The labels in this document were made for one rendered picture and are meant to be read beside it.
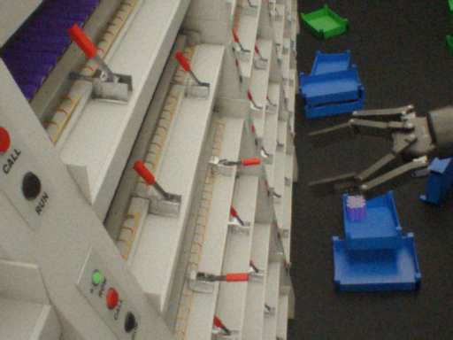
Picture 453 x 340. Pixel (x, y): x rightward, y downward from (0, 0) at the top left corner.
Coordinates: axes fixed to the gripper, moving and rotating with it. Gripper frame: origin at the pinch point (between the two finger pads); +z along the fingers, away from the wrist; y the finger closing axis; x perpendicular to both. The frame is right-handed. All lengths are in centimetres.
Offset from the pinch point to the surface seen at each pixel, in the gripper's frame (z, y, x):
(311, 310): 34, 34, -101
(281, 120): 34, 100, -64
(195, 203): 24.8, 0.7, -3.5
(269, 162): 30, 55, -45
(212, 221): 23.0, -1.0, -7.3
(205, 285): 21.6, -15.3, -6.4
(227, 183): 21.6, 9.0, -8.1
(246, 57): 22, 55, -7
